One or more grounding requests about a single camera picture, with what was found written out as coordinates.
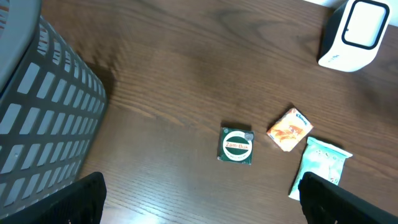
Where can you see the mint green wet wipes pack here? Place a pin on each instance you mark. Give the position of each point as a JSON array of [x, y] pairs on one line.
[[324, 160]]

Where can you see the orange Kleenex tissue pack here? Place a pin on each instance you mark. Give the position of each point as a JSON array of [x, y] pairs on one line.
[[288, 131]]

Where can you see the white barcode scanner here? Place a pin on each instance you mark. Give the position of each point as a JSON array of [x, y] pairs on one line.
[[353, 34]]

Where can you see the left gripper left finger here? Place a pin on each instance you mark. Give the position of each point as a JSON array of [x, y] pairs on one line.
[[80, 202]]

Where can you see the green Zam-Buk box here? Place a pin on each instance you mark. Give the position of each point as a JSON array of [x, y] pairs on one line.
[[236, 145]]

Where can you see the grey plastic shopping basket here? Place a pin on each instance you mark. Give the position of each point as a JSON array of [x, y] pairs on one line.
[[52, 105]]

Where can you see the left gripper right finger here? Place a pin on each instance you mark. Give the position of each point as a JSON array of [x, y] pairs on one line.
[[326, 203]]

